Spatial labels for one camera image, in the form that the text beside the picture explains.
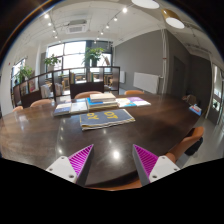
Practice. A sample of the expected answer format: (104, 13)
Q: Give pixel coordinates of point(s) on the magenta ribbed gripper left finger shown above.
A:
(74, 168)

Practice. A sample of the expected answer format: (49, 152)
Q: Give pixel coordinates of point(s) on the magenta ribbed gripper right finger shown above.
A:
(150, 167)

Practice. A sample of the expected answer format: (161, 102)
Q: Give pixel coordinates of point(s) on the grey towel with yellow letters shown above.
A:
(97, 120)

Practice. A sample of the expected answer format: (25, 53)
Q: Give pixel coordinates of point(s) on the white cover book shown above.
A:
(78, 107)

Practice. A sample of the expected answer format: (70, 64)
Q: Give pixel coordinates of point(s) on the purple white booklet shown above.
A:
(138, 101)

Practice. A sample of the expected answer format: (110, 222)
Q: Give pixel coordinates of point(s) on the stack of books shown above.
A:
(103, 100)

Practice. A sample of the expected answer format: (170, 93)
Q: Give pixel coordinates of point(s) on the light blue white booklet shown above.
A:
(124, 102)

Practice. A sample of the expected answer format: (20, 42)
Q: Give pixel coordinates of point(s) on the orange chair far left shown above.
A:
(41, 102)

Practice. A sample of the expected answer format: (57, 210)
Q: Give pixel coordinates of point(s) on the orange chair far centre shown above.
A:
(86, 94)

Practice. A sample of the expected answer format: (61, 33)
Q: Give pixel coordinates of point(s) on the blue tissue box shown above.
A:
(196, 109)

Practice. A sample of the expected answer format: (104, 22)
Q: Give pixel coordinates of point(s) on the orange chair far right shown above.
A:
(131, 92)

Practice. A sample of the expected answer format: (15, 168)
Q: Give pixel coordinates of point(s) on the dark wooden shelf divider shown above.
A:
(65, 82)

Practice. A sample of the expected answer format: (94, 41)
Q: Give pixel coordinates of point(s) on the potted plant far left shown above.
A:
(24, 73)

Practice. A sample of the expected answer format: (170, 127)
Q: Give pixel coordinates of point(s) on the potted plant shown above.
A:
(92, 56)
(24, 73)
(51, 61)

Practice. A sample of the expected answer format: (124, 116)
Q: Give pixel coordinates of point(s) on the potted plant centre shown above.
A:
(92, 56)

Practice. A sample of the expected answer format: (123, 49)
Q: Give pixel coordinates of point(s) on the ceiling air conditioner unit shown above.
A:
(76, 26)

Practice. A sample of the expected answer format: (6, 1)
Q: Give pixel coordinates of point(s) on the round pendant lamp gold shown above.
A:
(172, 19)

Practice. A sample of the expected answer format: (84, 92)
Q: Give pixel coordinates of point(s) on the round white pendant lamp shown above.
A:
(149, 4)

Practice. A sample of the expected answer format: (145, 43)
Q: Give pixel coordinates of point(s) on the white whiteboard against wall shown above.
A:
(146, 82)

